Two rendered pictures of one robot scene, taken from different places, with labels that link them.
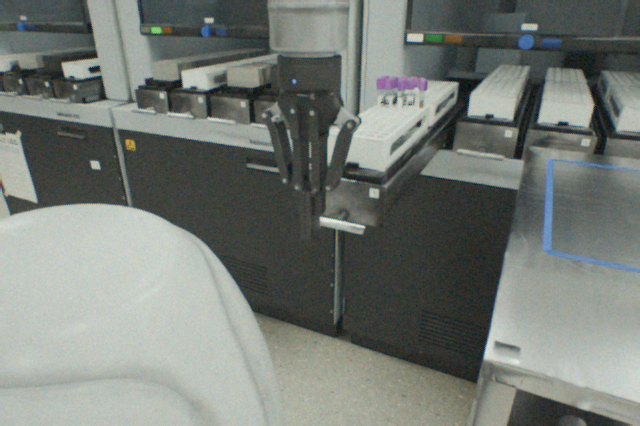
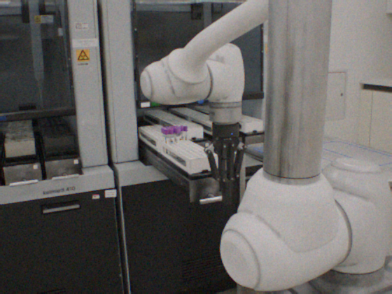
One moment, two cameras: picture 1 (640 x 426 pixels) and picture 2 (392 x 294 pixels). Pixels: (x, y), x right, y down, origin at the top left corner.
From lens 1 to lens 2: 0.92 m
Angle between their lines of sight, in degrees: 47
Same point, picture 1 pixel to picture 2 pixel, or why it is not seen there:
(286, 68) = (228, 129)
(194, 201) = not seen: outside the picture
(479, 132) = not seen: hidden behind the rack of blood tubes
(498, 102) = (196, 130)
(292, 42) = (234, 118)
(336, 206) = (205, 192)
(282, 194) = (74, 224)
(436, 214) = (180, 199)
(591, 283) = not seen: hidden behind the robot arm
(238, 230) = (36, 268)
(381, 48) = (122, 113)
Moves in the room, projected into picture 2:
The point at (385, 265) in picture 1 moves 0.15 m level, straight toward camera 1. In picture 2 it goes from (155, 243) to (176, 256)
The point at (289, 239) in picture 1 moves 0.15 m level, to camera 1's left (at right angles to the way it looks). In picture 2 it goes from (83, 256) to (51, 270)
